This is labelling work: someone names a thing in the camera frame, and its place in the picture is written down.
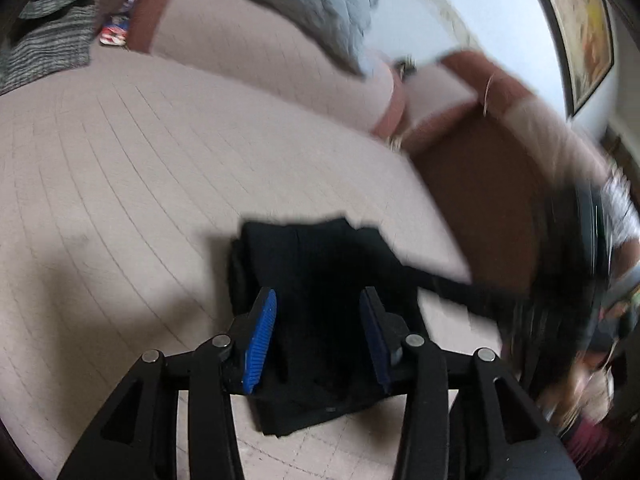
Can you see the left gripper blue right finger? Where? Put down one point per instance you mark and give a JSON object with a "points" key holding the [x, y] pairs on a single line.
{"points": [[385, 333]]}

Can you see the brown upholstered headboard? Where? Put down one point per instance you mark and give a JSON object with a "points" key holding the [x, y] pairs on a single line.
{"points": [[489, 191]]}

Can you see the pink pillow with brown band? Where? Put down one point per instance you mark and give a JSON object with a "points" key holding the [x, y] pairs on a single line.
{"points": [[441, 94]]}

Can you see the framed painting on wall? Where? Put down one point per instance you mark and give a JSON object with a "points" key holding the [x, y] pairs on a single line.
{"points": [[584, 42]]}

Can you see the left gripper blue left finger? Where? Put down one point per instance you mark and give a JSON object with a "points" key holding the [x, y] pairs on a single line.
{"points": [[250, 335]]}

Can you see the checkered shirt garment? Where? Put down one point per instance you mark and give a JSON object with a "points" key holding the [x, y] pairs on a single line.
{"points": [[48, 37]]}

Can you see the pink quilted bedspread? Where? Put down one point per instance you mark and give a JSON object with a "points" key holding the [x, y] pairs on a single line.
{"points": [[124, 182]]}

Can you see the black pants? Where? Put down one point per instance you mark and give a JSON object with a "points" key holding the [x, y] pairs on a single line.
{"points": [[318, 366]]}

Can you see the person's right hand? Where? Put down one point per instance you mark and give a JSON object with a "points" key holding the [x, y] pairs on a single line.
{"points": [[585, 392]]}

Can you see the white grey patterned cloth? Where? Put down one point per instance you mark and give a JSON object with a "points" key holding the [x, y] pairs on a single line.
{"points": [[622, 218]]}

